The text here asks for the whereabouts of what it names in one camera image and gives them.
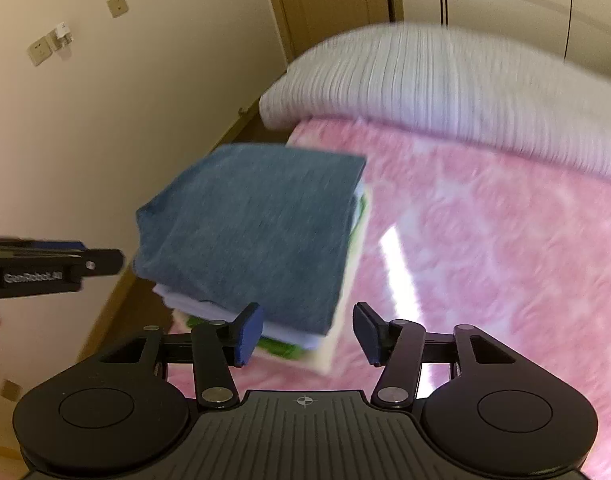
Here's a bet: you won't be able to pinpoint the blue denim jeans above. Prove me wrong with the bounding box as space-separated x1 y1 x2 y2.
133 143 369 335

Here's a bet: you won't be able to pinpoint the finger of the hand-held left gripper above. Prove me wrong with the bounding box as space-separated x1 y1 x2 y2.
0 236 125 277

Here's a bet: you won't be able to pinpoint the beige wooden door frame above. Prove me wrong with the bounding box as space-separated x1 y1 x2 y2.
258 0 403 68

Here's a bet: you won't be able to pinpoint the folded green garment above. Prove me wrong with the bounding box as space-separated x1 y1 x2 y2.
184 194 371 362

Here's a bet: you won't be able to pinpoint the white striped quilt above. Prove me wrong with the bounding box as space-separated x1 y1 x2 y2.
258 22 611 184

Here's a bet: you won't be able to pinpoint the folded cream garment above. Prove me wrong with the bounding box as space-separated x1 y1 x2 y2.
174 185 375 377

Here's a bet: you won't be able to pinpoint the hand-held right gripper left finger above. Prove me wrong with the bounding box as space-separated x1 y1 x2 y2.
99 302 264 409

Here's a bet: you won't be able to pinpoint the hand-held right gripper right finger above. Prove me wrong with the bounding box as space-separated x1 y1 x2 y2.
353 302 517 409

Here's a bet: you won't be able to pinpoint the white wardrobe doors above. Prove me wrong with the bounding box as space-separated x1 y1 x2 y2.
383 0 611 88

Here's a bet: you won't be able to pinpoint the folded white garment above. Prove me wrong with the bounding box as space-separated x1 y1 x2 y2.
152 182 366 354

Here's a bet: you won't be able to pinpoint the white plug adapter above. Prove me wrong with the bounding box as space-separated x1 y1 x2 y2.
49 22 74 47

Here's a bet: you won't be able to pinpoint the pink rose-patterned bed sheet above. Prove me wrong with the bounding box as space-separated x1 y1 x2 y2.
164 117 611 480

